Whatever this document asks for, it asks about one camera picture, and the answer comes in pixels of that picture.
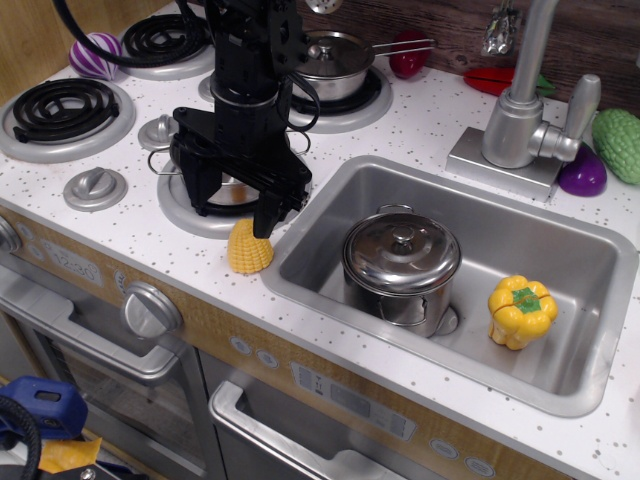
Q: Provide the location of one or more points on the small steel two-handled pan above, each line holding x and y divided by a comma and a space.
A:
172, 189

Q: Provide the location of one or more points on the green toy bitter gourd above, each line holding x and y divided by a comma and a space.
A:
615, 134

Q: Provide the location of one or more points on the silver dishwasher door handle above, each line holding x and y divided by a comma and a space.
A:
253, 449

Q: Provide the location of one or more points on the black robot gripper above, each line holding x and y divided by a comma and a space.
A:
250, 125

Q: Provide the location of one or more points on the front left black burner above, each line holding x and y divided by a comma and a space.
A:
65, 120

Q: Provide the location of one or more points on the purple white striped toy onion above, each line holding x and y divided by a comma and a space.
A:
90, 65

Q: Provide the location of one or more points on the steel pot with lid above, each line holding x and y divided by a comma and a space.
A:
399, 267

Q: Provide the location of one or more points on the back right burner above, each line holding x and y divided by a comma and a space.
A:
364, 107

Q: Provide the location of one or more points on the silver stove knob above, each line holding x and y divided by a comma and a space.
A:
95, 190
158, 133

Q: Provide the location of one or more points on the front right burner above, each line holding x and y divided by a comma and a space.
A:
285, 173

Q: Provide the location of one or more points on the silver oven door handle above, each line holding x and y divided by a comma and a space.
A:
51, 315

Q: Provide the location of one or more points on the silver toy faucet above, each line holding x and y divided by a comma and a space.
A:
519, 151

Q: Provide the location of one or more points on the red toy chili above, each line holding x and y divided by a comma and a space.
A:
494, 80

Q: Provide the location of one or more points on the silver stove knob middle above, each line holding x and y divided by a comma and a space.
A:
158, 133

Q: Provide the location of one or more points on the yellow toy bell pepper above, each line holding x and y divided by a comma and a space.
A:
522, 311

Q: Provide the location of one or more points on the blue clamp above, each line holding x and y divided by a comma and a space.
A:
59, 411

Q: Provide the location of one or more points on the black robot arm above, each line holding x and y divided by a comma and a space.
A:
259, 46

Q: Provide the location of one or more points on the red toy pepper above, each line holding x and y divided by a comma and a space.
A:
410, 57

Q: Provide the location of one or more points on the silver oven dial knob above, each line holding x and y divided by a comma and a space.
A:
147, 312

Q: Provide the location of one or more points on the hanging silver utensil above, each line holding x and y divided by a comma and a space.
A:
501, 32

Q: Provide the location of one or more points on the silver stove knob front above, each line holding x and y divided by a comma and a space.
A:
95, 190

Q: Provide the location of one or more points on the purple toy eggplant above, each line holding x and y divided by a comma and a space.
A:
585, 176

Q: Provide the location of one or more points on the back left black burner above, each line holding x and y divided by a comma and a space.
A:
163, 35

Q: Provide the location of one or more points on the black burner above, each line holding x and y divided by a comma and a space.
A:
65, 120
163, 35

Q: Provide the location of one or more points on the steel saucepan with lid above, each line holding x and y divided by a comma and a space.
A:
338, 62

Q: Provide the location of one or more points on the yellow toy corn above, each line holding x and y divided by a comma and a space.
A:
245, 253

